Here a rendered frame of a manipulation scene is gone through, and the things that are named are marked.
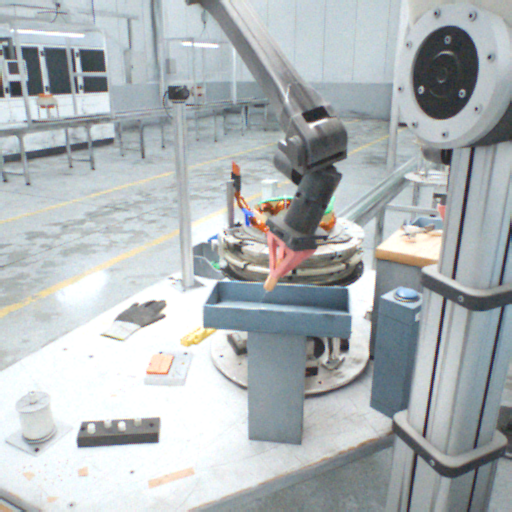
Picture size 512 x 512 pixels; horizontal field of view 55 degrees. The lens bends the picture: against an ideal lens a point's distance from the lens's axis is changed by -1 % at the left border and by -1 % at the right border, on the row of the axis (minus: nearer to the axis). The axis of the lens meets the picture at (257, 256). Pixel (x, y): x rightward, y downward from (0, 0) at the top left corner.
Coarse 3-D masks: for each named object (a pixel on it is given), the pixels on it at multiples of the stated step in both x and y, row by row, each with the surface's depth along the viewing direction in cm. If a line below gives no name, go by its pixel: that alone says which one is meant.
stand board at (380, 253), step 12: (396, 240) 114; (420, 240) 114; (432, 240) 114; (384, 252) 108; (396, 252) 107; (408, 252) 106; (420, 252) 106; (432, 252) 106; (420, 264) 105; (432, 264) 103
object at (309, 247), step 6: (306, 240) 78; (312, 240) 79; (288, 246) 77; (294, 246) 77; (300, 246) 78; (306, 246) 79; (312, 246) 80; (318, 246) 82; (282, 252) 84; (306, 252) 81; (312, 252) 82; (282, 258) 85; (300, 258) 82; (306, 258) 83; (294, 264) 83; (288, 270) 84; (282, 276) 85
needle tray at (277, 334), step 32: (224, 288) 92; (256, 288) 91; (288, 288) 90; (320, 288) 89; (224, 320) 83; (256, 320) 82; (288, 320) 81; (320, 320) 80; (256, 352) 86; (288, 352) 85; (256, 384) 88; (288, 384) 87; (256, 416) 91; (288, 416) 90
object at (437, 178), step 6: (414, 144) 303; (420, 144) 297; (420, 150) 314; (420, 156) 315; (420, 162) 317; (426, 162) 299; (426, 168) 300; (444, 168) 318; (408, 174) 320; (414, 174) 319; (420, 174) 318; (426, 174) 301; (432, 174) 321; (438, 174) 320; (444, 174) 318; (414, 180) 303; (420, 180) 303; (426, 180) 301; (432, 180) 302; (438, 180) 303; (444, 180) 303
